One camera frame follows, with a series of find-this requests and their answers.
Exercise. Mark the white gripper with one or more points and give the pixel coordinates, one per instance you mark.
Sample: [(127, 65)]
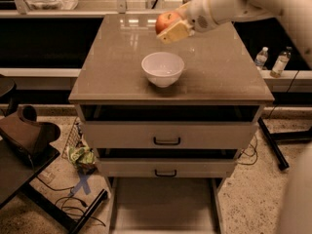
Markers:
[(199, 13)]

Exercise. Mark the middle drawer front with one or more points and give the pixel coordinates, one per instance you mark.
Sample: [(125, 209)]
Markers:
[(148, 167)]

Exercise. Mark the red apple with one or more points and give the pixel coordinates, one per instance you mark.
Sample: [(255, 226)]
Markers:
[(164, 20)]

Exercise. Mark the green snack bag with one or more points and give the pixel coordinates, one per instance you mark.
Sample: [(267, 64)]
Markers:
[(82, 158)]

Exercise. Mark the black desk left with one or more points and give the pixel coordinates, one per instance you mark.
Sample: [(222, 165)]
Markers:
[(15, 177)]

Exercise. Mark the wire basket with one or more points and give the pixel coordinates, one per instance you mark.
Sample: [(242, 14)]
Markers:
[(74, 137)]

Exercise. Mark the open bottom drawer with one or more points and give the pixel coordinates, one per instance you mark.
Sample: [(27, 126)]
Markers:
[(166, 206)]

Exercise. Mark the black table leg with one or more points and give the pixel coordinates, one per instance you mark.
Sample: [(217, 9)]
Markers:
[(282, 162)]

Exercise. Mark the top drawer front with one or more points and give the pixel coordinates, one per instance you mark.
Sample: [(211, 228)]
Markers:
[(179, 135)]

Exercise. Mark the grey drawer cabinet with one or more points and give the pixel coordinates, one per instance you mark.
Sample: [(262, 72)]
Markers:
[(219, 83)]

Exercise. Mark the blue tape cross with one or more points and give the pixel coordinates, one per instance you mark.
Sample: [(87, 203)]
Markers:
[(82, 184)]

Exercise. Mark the small water bottle blue label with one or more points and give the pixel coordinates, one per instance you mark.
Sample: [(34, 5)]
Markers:
[(261, 58)]

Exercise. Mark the brown chair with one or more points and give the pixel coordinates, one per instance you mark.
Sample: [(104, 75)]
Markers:
[(28, 137)]

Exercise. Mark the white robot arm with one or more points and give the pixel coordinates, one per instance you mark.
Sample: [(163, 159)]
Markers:
[(296, 18)]

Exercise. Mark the bottle with yellow liquid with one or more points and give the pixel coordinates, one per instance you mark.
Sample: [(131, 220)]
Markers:
[(281, 62)]

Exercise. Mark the white bowl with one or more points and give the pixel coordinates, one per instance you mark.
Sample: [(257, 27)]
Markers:
[(162, 68)]

